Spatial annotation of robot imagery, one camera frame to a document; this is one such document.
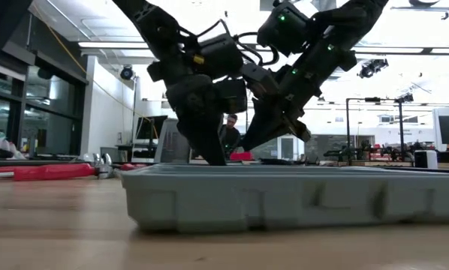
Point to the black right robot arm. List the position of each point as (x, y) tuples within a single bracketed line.
[(344, 26)]

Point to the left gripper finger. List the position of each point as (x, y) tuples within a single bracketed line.
[(207, 142)]

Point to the person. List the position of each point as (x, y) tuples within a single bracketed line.
[(232, 138)]

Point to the white box device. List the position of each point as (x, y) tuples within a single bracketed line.
[(426, 159)]

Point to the grey plastic tool case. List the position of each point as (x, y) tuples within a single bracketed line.
[(284, 198)]

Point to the yellow tag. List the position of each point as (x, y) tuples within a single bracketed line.
[(199, 59)]

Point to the black metal stand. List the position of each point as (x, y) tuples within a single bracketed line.
[(400, 127)]

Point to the clear safety glasses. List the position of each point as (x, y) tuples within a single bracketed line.
[(97, 157)]

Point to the dark framed glass partition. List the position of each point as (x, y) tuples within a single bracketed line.
[(52, 112)]

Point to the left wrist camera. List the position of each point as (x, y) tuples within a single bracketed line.
[(232, 95)]

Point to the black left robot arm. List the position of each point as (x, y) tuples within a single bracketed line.
[(153, 26)]

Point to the black ceiling spotlight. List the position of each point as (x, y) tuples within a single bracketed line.
[(127, 72)]

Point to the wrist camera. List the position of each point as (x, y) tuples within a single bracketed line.
[(232, 95), (260, 80)]

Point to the black ceiling camera rig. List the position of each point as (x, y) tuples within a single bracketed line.
[(372, 67)]

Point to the background robot workstation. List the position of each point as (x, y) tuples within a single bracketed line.
[(359, 153)]

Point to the black camera on stand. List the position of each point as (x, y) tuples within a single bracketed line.
[(404, 98)]

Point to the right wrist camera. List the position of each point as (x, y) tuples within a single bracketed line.
[(260, 80)]

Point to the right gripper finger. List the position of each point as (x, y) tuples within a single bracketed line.
[(269, 123), (301, 132)]

